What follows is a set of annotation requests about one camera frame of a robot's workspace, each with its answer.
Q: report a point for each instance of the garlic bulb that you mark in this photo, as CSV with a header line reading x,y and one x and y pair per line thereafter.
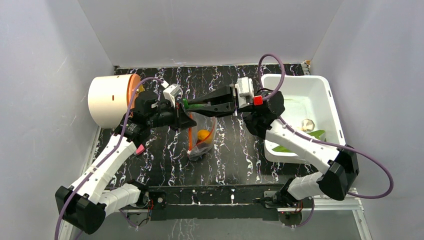
x,y
307,125

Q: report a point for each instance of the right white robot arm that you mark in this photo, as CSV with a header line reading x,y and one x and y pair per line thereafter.
x,y
337,165

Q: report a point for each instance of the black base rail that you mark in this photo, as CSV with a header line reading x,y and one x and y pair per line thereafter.
x,y
236,201

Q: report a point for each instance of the white plastic bin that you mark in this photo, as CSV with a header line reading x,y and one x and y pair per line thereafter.
x,y
305,97

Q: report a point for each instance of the green leaf vegetable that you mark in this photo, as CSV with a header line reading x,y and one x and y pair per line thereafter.
x,y
318,134

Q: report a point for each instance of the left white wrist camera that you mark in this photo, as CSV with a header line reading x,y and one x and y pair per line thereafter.
x,y
171,92

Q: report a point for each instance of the clear zip top bag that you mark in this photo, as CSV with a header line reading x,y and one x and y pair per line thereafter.
x,y
197,150

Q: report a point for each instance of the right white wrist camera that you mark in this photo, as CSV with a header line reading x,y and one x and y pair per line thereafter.
x,y
245,93

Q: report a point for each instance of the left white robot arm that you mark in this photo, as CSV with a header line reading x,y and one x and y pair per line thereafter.
x,y
85,204

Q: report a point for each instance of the green chili pepper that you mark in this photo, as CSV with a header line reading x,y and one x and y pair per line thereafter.
x,y
188,105

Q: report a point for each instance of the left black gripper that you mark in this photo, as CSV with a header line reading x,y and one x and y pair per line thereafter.
x,y
184,121

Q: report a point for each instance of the orange fruit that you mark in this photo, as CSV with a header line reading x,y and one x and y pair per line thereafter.
x,y
204,136

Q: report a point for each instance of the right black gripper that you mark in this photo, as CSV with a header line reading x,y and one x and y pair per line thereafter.
x,y
234,101

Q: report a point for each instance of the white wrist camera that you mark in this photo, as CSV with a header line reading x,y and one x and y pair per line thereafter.
x,y
245,93
171,92

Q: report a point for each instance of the white cylinder orange lid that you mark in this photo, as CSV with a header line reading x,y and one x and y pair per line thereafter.
x,y
109,98

